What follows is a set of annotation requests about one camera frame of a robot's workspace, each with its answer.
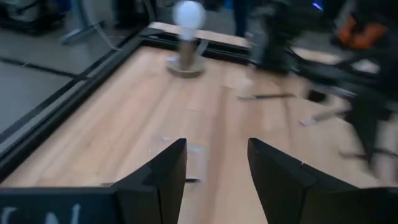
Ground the black aluminium table frame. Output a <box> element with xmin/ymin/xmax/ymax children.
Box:
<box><xmin>0</xmin><ymin>26</ymin><xmax>254</xmax><ymax>184</ymax></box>

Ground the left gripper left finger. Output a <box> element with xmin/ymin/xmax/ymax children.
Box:
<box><xmin>113</xmin><ymin>138</ymin><xmax>188</xmax><ymax>224</ymax></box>

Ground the white floor cable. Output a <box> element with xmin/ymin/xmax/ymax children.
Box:
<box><xmin>79</xmin><ymin>0</ymin><xmax>123</xmax><ymax>52</ymax></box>

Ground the person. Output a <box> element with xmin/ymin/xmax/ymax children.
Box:
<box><xmin>232</xmin><ymin>0</ymin><xmax>250</xmax><ymax>38</ymax></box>

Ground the grey desk leg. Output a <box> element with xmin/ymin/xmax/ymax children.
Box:
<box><xmin>60</xmin><ymin>0</ymin><xmax>106</xmax><ymax>45</ymax></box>

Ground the fan-headed black makeup brush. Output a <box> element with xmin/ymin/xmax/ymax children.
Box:
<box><xmin>237</xmin><ymin>92</ymin><xmax>297</xmax><ymax>101</ymax></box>

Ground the orange and black vacuum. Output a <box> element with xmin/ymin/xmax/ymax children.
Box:
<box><xmin>336</xmin><ymin>14</ymin><xmax>389</xmax><ymax>50</ymax></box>

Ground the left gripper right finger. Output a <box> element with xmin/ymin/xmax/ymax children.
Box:
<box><xmin>248</xmin><ymin>138</ymin><xmax>359</xmax><ymax>224</ymax></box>

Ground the brass table lamp white bulb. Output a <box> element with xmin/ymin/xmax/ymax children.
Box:
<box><xmin>165</xmin><ymin>0</ymin><xmax>208</xmax><ymax>78</ymax></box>

